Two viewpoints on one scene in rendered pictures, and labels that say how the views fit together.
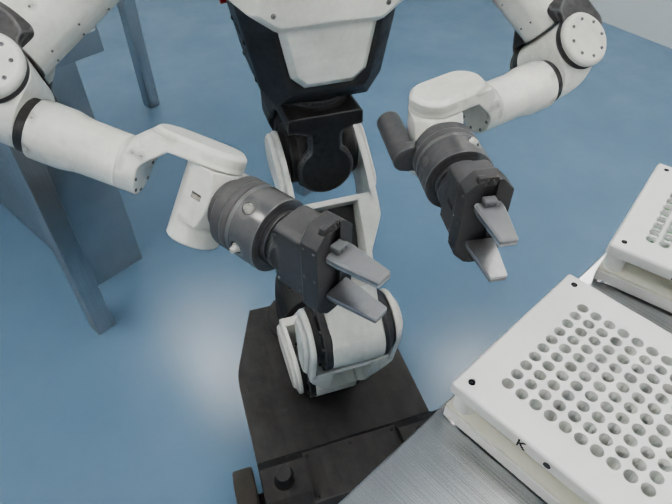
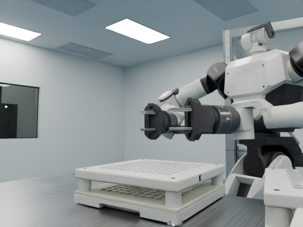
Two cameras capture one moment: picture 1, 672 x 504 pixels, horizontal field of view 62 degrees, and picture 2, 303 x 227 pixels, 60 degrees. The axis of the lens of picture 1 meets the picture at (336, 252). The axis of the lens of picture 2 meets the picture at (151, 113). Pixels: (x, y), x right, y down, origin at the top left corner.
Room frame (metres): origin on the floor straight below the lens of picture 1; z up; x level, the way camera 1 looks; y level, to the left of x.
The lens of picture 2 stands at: (0.18, -0.88, 1.02)
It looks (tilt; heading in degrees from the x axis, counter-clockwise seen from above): 4 degrees up; 76
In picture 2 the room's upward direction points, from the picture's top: straight up
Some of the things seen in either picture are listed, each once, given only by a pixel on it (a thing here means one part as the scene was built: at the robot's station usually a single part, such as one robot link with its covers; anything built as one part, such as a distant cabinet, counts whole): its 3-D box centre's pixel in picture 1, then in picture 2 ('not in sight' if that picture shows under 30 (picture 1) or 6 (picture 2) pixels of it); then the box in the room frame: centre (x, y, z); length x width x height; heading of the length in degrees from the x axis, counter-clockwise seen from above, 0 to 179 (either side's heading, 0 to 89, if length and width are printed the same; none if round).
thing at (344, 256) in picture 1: (359, 262); (147, 111); (0.38, -0.02, 1.08); 0.06 x 0.03 x 0.02; 50
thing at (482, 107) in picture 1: (451, 112); (253, 115); (0.69, -0.16, 1.07); 0.13 x 0.07 x 0.09; 121
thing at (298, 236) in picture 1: (291, 245); (158, 121); (0.44, 0.05, 1.05); 0.12 x 0.10 x 0.13; 50
